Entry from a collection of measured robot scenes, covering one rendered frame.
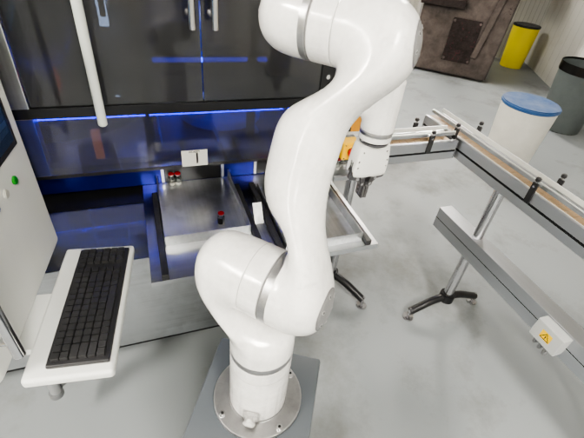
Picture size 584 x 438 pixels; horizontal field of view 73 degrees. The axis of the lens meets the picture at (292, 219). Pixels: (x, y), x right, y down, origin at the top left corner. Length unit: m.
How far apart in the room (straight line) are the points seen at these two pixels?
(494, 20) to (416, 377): 5.20
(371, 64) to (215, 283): 0.38
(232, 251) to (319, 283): 0.14
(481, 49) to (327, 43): 6.00
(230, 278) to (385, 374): 1.54
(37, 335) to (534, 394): 2.08
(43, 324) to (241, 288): 0.72
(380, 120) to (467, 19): 5.50
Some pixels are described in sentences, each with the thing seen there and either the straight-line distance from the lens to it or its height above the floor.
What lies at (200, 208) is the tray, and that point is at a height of 0.88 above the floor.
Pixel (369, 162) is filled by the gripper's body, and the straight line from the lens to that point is 1.05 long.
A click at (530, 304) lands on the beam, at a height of 0.52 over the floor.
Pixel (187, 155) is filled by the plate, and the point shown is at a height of 1.03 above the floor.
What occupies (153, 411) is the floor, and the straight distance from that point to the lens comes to 1.92.
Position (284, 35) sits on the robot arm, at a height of 1.57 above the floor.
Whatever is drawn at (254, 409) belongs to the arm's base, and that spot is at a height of 0.92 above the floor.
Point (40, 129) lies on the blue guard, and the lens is 1.33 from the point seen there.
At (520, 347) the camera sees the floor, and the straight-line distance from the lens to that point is 2.50.
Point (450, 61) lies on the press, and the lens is 6.56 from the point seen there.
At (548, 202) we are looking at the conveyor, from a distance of 1.75.
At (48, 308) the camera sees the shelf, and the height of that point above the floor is 0.80.
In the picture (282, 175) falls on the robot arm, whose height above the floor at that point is 1.41.
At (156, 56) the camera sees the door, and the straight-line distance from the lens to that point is 1.24.
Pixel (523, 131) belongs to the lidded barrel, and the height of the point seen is 0.41.
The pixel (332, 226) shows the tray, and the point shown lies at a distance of 1.32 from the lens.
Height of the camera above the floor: 1.70
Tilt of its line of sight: 38 degrees down
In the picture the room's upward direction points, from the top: 7 degrees clockwise
